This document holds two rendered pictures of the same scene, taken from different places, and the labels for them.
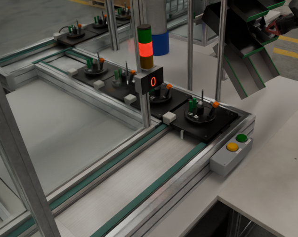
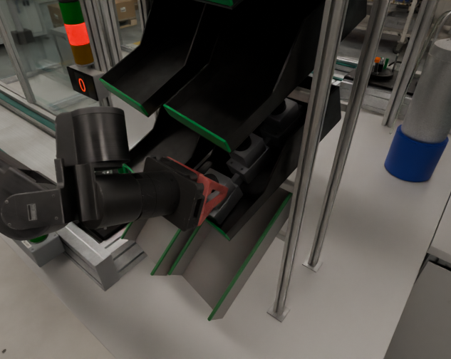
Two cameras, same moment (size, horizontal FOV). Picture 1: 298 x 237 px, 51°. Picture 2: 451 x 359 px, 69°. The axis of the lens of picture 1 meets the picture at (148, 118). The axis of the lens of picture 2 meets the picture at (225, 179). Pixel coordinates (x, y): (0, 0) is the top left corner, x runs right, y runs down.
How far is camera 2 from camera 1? 1.67 m
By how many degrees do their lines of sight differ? 63
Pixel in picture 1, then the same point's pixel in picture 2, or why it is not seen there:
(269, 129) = (105, 323)
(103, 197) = (30, 139)
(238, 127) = (70, 236)
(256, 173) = (6, 280)
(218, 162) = not seen: hidden behind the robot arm
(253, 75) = (177, 245)
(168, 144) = not seen: hidden behind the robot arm
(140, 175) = (45, 158)
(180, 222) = not seen: outside the picture
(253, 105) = (197, 308)
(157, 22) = (412, 110)
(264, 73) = (217, 284)
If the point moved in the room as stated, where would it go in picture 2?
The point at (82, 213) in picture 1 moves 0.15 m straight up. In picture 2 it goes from (18, 131) to (2, 95)
